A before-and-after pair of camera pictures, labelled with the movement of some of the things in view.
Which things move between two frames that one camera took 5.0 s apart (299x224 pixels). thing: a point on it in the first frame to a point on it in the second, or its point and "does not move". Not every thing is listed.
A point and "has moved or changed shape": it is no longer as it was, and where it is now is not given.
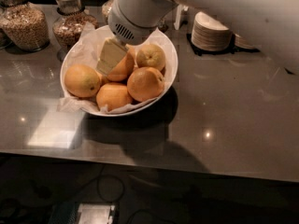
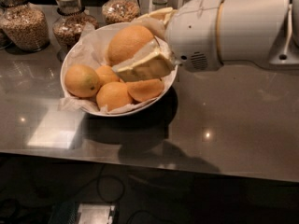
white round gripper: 129,28 to 192,35
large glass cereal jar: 24,24 does not move
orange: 145,84 does not move
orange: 113,95 does not move
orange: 123,68 has moved or changed shape
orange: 81,80 does not move
